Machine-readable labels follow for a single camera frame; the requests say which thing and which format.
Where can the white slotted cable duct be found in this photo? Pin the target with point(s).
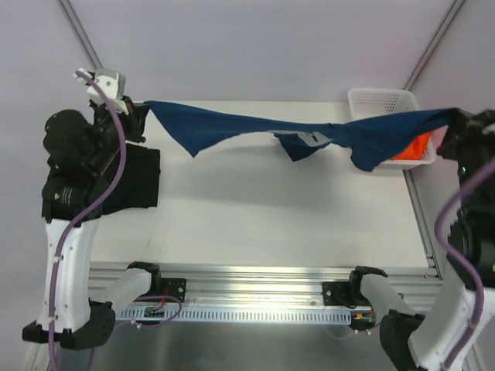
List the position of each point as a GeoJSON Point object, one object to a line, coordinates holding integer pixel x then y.
{"type": "Point", "coordinates": [312, 316]}

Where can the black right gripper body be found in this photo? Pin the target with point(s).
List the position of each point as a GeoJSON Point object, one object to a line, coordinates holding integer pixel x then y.
{"type": "Point", "coordinates": [453, 131]}

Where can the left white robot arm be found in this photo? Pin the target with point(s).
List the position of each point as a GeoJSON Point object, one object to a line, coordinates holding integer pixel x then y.
{"type": "Point", "coordinates": [96, 168]}

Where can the blue t shirt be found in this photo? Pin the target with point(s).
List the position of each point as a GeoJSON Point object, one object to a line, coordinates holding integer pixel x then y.
{"type": "Point", "coordinates": [371, 141]}

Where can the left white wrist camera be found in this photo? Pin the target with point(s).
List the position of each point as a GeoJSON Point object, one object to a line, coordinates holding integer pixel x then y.
{"type": "Point", "coordinates": [111, 82]}

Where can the white plastic laundry basket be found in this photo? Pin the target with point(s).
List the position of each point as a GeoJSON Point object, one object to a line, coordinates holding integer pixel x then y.
{"type": "Point", "coordinates": [372, 102]}

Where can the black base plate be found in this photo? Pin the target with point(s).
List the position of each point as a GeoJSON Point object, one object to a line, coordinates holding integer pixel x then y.
{"type": "Point", "coordinates": [174, 288]}
{"type": "Point", "coordinates": [339, 293]}

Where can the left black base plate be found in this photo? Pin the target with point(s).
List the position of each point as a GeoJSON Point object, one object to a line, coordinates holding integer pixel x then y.
{"type": "Point", "coordinates": [174, 288]}

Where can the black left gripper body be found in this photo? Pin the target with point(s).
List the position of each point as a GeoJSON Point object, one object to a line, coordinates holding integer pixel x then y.
{"type": "Point", "coordinates": [131, 117]}

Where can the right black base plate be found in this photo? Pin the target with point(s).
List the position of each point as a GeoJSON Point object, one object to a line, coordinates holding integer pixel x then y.
{"type": "Point", "coordinates": [339, 293]}

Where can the folded black t shirt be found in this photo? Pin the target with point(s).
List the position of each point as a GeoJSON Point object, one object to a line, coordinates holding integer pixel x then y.
{"type": "Point", "coordinates": [138, 187]}

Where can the orange t shirt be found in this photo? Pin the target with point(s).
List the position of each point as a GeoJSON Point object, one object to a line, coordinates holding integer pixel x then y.
{"type": "Point", "coordinates": [415, 150]}

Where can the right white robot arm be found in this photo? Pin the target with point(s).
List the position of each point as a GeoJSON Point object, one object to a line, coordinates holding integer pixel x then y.
{"type": "Point", "coordinates": [441, 339]}

